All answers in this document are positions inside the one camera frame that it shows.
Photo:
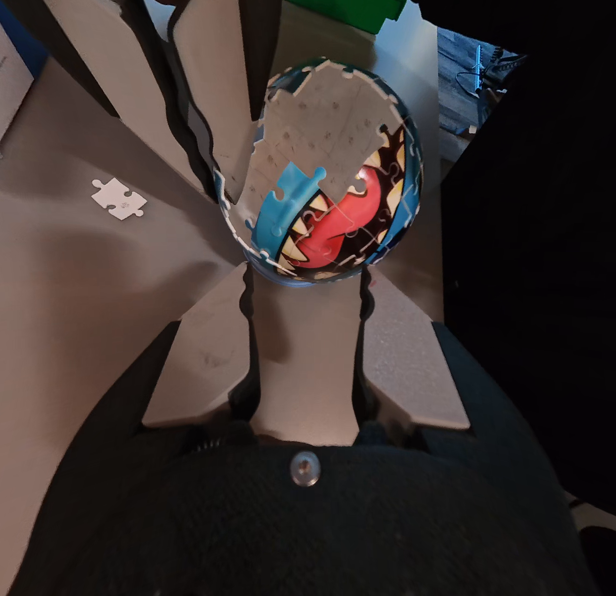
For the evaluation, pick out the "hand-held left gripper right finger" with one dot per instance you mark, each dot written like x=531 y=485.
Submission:
x=409 y=360

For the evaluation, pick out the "blue monster-mouth puzzle ball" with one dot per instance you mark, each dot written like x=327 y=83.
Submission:
x=346 y=220

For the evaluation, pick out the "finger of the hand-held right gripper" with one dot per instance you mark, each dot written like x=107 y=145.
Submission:
x=115 y=57
x=216 y=76

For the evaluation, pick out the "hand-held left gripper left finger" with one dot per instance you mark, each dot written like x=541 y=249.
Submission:
x=202 y=360

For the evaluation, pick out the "green plastic bin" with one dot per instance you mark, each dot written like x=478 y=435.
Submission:
x=346 y=1

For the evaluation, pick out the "white puzzle piece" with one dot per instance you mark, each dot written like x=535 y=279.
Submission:
x=118 y=199

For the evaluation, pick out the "puzzle ball cardboard box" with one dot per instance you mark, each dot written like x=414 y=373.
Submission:
x=12 y=90

